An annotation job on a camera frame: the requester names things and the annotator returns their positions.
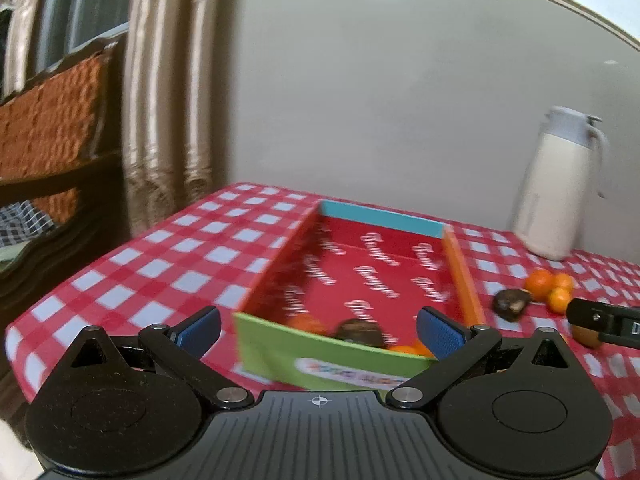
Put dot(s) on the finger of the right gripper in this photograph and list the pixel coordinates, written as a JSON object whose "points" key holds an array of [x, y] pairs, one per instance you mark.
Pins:
{"points": [[613, 324]]}

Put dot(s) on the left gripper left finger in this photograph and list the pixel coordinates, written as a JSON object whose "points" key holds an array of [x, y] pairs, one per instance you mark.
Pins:
{"points": [[178, 351]]}

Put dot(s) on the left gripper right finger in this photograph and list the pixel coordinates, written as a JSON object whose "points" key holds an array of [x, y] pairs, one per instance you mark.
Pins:
{"points": [[457, 349]]}

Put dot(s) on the dark brown passion fruit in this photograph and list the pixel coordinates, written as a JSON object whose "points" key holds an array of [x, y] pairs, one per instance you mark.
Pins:
{"points": [[511, 303]]}

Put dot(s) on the small front orange mandarin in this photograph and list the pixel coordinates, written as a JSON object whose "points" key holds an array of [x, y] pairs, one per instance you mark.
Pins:
{"points": [[558, 300]]}

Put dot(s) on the brown kiwi fruit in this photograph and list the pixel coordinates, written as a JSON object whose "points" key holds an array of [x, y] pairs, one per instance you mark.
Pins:
{"points": [[586, 337]]}

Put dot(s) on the orange fruit box corner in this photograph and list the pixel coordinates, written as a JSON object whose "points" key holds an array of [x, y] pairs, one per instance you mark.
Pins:
{"points": [[414, 349]]}

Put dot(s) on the orange mandarin by jug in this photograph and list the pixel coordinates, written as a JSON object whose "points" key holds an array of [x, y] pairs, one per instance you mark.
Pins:
{"points": [[563, 281]]}

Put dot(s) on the red white checkered tablecloth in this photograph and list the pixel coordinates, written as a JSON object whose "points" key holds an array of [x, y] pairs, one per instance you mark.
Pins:
{"points": [[208, 253]]}

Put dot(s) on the dark orange mandarin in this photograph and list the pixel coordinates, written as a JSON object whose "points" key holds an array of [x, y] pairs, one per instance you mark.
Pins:
{"points": [[539, 283]]}

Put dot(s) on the dark fruit in box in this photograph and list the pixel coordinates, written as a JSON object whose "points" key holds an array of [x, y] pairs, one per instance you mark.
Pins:
{"points": [[363, 332]]}

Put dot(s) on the orange mandarin in box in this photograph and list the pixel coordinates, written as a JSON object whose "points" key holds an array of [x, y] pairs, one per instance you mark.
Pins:
{"points": [[307, 323]]}

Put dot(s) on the cream grey thermos jug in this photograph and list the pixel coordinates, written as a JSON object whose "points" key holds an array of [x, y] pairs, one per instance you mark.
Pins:
{"points": [[552, 200]]}

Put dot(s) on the colourful cardboard box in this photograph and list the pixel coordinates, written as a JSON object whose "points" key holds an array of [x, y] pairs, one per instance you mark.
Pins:
{"points": [[347, 261]]}

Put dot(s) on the beige satin curtain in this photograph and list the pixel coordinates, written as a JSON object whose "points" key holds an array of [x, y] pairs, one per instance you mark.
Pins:
{"points": [[167, 154]]}

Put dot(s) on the black white checked cloth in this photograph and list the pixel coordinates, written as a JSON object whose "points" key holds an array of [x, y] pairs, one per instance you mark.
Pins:
{"points": [[22, 222]]}

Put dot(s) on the wooden sofa orange cushion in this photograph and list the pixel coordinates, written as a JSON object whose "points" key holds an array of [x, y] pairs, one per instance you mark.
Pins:
{"points": [[61, 152]]}

